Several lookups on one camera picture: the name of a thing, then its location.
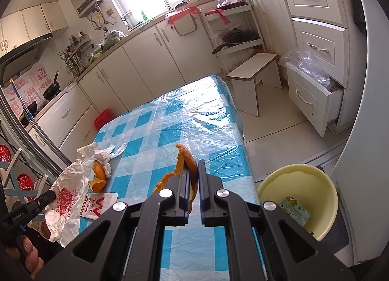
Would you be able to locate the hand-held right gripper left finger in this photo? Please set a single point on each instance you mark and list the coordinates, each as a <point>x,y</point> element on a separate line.
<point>181,199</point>

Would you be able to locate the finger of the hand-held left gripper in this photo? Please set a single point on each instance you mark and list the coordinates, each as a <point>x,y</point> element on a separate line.
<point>39,203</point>

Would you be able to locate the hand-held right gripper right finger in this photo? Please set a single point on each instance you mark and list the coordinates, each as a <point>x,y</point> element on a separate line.
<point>201,196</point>

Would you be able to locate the white red-printed paper wrapper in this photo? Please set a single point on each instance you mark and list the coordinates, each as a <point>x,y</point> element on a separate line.
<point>65,183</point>

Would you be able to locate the orange peel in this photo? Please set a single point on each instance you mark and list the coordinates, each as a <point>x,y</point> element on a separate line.
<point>98,179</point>
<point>184,162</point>

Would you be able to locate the pale yellow plastic bowl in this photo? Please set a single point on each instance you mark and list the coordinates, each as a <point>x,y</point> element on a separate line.
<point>291,183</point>

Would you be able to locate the green and white milk carton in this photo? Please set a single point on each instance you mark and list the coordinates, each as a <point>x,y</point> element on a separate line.
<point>296,209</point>

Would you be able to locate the red-lined trash bin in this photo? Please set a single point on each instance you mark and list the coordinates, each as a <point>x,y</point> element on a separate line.
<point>103,118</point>

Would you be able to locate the person's left hand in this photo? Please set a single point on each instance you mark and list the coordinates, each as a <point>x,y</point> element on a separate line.
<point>33,262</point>

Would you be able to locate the red printed paper decoration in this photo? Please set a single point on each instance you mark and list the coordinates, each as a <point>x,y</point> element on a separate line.
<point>4,153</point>
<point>25,182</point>

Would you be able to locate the white and blue shelf rack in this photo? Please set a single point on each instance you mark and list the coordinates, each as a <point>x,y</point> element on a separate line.
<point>14,159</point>

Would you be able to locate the small red-printed paper sleeve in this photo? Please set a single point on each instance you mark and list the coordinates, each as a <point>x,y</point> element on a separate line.
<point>91,208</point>

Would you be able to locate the blue checked plastic tablecloth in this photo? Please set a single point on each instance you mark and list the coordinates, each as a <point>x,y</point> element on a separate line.
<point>182,117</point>

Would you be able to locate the white tissue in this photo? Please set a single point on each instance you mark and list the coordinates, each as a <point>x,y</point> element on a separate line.
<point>105,153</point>

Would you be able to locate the black wok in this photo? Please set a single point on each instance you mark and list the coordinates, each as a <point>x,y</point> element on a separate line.
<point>51,90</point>

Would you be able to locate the white low stool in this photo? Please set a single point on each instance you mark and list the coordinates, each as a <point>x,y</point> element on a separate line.
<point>255,67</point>

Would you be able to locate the open white drawer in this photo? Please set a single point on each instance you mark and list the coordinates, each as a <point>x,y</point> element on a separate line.
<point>307,102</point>

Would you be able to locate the white kitchen base cabinets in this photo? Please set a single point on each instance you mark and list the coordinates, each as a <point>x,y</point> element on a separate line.
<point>142,56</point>

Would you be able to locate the range hood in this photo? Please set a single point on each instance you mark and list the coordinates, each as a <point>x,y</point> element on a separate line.
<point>21,56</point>

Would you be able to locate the black frying pan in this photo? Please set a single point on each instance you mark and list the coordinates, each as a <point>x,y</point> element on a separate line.
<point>240,35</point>
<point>225,47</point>

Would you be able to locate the utensil rack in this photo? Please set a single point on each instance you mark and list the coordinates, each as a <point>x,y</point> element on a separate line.
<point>74,56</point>

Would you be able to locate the clear plastic bags in drawer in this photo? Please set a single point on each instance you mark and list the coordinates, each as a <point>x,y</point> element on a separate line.
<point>307,65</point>

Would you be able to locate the white hanging bin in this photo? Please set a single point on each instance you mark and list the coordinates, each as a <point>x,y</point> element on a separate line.
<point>184,27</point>

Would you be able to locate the green vegetables in bag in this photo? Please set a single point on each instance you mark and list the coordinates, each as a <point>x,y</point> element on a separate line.
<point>109,38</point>

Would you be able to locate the red plastic bag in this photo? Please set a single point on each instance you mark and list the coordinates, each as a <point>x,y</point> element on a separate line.
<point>182,15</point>

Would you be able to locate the red cloth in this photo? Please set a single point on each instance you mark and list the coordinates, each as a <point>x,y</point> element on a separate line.
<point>220,13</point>

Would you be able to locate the white pan rack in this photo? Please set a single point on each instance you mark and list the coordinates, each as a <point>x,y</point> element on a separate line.
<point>252,20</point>

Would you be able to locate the green bottle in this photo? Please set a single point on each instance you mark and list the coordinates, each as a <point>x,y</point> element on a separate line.
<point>145,16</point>

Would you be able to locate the white wall cabinets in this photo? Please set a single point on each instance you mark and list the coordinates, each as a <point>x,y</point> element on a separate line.
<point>30,23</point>

